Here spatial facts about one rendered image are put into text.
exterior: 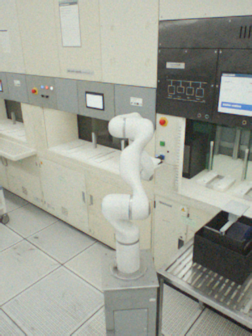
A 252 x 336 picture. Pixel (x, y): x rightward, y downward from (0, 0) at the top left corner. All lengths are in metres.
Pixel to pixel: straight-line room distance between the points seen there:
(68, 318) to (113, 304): 0.88
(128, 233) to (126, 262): 0.17
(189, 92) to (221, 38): 0.34
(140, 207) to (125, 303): 0.52
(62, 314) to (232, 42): 2.11
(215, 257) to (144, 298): 0.41
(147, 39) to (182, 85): 0.37
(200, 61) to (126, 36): 0.56
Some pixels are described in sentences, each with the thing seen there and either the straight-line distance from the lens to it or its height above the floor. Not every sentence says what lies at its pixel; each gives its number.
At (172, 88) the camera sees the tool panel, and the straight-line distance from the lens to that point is 1.94.
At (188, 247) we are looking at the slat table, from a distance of 1.81.
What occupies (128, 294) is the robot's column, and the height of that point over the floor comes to 0.71.
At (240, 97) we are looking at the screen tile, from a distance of 1.76.
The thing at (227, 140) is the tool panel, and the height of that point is 1.01.
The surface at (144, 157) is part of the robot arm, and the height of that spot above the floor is 1.22.
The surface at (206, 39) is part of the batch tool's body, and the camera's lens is 1.82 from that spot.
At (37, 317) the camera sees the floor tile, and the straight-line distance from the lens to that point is 2.53.
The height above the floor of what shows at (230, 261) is 0.87.
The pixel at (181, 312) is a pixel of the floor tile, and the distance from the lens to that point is 2.49.
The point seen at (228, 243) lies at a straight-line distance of 1.58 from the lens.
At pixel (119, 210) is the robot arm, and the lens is 1.39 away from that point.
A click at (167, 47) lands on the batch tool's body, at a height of 1.81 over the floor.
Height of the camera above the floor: 1.86
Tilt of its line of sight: 23 degrees down
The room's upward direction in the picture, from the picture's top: 1 degrees counter-clockwise
